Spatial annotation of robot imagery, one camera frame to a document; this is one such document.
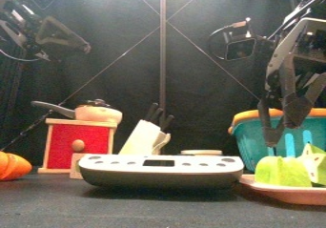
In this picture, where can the red wooden box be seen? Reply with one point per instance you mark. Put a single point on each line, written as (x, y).
(62, 139)

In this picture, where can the green toy star fruit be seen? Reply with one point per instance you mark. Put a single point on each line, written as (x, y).
(315, 165)

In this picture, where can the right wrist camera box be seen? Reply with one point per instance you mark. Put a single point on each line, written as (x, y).
(239, 49)

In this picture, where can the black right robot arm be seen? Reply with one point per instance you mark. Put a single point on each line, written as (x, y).
(310, 3)

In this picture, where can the green toy lime half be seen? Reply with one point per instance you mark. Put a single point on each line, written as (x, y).
(275, 173)

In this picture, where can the metal frame pole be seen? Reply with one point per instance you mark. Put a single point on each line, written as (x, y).
(161, 47)

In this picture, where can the white tablet device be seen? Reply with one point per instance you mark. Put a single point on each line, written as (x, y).
(126, 174)

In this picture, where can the teal basket orange rim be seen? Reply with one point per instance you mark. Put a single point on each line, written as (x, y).
(248, 136)

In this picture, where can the pink cutting board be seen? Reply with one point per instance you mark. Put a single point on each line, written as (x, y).
(288, 193)

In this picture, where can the white toy knife block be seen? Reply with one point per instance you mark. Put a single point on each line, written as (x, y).
(141, 139)

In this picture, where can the orange toy carrot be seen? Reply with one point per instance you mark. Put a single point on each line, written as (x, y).
(14, 168)

